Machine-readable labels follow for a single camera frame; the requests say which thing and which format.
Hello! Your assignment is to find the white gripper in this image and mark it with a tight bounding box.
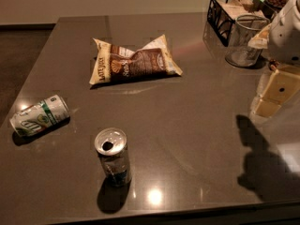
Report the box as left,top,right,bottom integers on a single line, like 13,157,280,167
247,0,300,117

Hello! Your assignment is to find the green white 7up can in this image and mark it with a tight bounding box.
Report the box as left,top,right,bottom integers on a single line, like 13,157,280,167
9,95,69,137

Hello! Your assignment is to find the silver redbull can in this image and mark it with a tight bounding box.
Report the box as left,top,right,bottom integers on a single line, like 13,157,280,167
94,127,131,187

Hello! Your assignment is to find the clear glass cup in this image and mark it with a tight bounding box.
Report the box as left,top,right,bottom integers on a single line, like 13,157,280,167
225,14,270,68

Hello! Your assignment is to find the brown chips bag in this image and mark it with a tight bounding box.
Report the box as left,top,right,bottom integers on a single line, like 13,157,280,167
89,35,182,85

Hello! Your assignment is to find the black wire basket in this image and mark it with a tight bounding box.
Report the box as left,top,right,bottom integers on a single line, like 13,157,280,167
207,0,264,47

